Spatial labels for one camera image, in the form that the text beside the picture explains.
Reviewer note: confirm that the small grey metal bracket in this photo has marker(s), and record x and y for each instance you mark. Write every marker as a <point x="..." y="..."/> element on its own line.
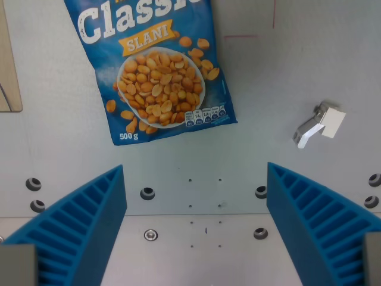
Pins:
<point x="320" y="123"/>

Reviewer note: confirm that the blue salted peanuts bag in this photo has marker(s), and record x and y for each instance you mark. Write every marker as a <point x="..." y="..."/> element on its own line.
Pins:
<point x="154" y="68"/>

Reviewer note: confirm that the silver countersunk screw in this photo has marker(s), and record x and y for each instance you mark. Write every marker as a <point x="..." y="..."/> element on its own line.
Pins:
<point x="151" y="234"/>

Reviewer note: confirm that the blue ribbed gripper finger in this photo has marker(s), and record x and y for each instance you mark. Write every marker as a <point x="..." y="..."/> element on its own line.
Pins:
<point x="74" y="220"/>
<point x="315" y="214"/>

